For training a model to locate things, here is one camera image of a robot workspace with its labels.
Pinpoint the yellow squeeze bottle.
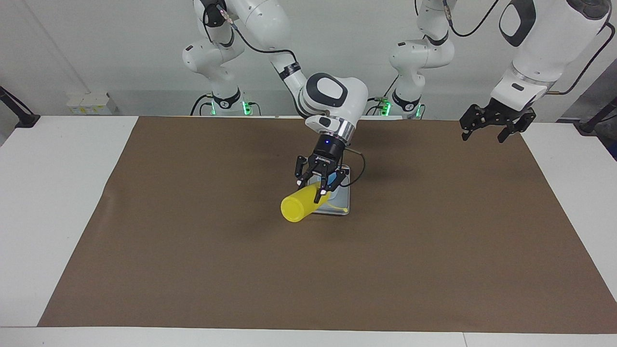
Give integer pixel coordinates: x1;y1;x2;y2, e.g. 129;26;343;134
281;181;350;223

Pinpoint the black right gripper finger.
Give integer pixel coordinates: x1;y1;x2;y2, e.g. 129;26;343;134
313;165;347;204
295;155;315;188

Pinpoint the black left arm shoulder cable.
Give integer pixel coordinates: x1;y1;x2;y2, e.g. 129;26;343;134
443;0;500;38

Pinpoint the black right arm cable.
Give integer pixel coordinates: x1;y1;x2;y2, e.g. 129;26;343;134
202;0;367;188

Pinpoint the black left arm gripper cable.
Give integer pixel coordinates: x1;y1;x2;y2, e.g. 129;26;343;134
547;17;613;94

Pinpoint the black left arm base cable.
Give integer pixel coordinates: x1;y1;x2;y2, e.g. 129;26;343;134
366;77;400;116

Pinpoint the black clamp stand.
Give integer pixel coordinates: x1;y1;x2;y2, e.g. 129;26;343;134
0;86;40;129
574;96;617;134

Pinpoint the white wall socket box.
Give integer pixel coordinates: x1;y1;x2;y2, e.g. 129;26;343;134
67;91;112;115

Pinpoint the silver digital kitchen scale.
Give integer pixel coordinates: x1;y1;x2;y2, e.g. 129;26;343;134
308;164;351;216

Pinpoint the brown table mat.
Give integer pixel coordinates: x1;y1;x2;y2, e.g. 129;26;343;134
38;117;617;334

